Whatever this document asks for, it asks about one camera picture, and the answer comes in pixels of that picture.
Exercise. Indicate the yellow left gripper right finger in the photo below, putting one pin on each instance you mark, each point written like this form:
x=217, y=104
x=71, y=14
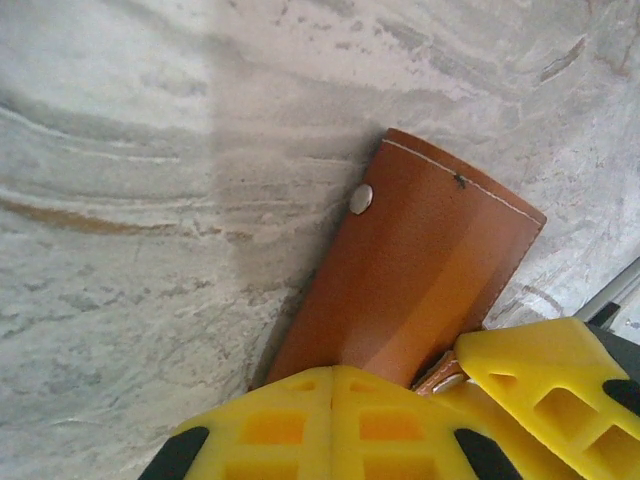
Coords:
x=347, y=425

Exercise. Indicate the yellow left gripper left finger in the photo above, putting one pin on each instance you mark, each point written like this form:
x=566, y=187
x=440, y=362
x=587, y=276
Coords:
x=317, y=425

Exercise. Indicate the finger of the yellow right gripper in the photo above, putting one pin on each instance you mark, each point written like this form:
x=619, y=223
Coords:
x=525, y=450
x=525, y=360

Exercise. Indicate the brown leather card holder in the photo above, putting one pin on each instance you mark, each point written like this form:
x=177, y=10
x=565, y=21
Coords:
x=410, y=250

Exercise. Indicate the aluminium table edge rail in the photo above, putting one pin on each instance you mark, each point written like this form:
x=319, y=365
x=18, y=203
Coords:
x=615, y=295

